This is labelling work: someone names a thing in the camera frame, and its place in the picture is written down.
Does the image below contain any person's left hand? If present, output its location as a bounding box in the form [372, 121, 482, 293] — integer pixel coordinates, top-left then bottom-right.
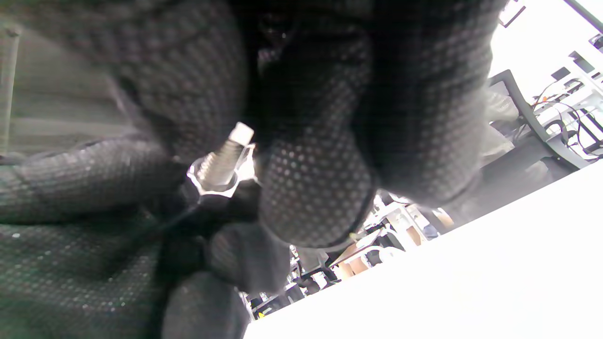
[0, 137, 293, 339]

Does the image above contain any person's right hand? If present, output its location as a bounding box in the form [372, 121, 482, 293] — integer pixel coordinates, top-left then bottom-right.
[108, 0, 507, 248]

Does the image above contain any metal screw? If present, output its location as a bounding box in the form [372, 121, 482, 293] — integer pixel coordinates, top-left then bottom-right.
[197, 122, 255, 185]

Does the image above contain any small metal nut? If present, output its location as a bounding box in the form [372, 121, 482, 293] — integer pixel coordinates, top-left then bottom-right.
[187, 144, 257, 197]

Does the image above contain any black mesh office chair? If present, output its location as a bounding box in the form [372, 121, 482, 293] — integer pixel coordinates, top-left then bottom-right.
[481, 70, 590, 189]

